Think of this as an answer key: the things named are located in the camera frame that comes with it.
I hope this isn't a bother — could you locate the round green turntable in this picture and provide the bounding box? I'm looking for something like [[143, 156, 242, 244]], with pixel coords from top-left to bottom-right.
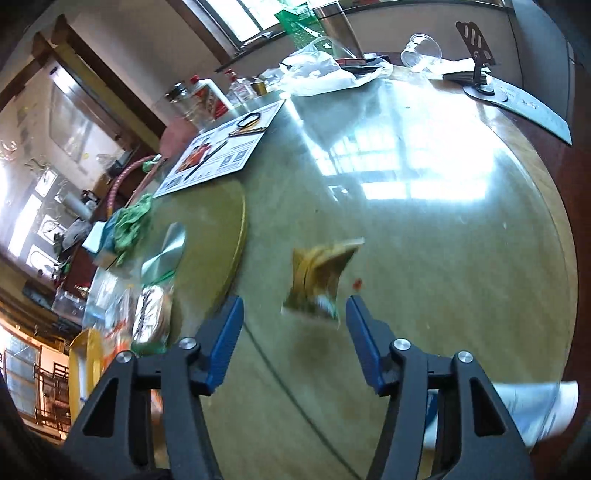
[[139, 180, 247, 324]]

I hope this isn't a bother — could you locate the white box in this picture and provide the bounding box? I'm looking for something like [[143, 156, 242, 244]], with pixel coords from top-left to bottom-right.
[[83, 220, 109, 254]]

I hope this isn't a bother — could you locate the metal thermos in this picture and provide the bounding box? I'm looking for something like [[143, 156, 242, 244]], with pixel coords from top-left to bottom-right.
[[311, 1, 365, 58]]

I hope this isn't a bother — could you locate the printed flyer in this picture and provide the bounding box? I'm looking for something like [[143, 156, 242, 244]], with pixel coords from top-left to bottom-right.
[[152, 98, 287, 198]]

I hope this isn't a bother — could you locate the red chair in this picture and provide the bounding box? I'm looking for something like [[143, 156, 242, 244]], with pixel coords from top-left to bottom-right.
[[159, 124, 199, 158]]

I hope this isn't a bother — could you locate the pink hoop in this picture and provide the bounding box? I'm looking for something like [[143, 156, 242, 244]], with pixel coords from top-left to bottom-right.
[[105, 154, 162, 217]]

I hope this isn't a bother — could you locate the clear plastic cup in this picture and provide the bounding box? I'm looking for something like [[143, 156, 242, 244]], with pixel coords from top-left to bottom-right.
[[401, 33, 443, 72]]

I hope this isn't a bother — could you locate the black pen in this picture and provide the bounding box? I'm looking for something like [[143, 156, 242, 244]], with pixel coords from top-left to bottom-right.
[[175, 141, 229, 178]]

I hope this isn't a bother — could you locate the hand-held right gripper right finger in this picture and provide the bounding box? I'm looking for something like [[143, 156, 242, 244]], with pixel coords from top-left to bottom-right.
[[346, 295, 534, 480]]

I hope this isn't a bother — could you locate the silver metal disc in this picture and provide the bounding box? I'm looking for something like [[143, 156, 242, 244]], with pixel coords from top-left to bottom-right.
[[141, 222, 187, 280]]

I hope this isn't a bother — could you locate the black phone stand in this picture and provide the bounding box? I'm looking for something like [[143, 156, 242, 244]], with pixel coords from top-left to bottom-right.
[[455, 21, 506, 99]]

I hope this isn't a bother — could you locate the green cloth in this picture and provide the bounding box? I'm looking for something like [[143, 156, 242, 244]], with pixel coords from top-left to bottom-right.
[[108, 194, 155, 266]]

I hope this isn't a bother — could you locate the glass jar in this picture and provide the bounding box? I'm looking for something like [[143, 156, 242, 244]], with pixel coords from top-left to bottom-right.
[[165, 83, 204, 130]]

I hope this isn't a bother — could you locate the clear plastic container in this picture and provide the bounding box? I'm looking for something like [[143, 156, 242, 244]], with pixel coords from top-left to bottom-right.
[[51, 284, 88, 324]]

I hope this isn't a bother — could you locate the yellow green snack packet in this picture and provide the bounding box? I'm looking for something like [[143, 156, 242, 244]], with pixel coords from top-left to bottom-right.
[[281, 237, 365, 329]]

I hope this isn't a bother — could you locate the clear bottle red cap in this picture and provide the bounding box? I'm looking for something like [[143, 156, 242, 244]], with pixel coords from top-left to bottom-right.
[[224, 68, 257, 104]]

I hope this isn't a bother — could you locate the clear plastic bag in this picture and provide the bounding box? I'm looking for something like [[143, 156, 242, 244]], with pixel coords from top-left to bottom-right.
[[265, 48, 393, 95]]

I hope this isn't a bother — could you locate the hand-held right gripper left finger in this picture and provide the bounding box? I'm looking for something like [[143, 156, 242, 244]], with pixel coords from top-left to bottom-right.
[[62, 295, 245, 480]]

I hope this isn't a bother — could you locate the white liquor bottle red label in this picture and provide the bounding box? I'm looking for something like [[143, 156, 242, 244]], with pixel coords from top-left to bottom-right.
[[189, 74, 234, 118]]

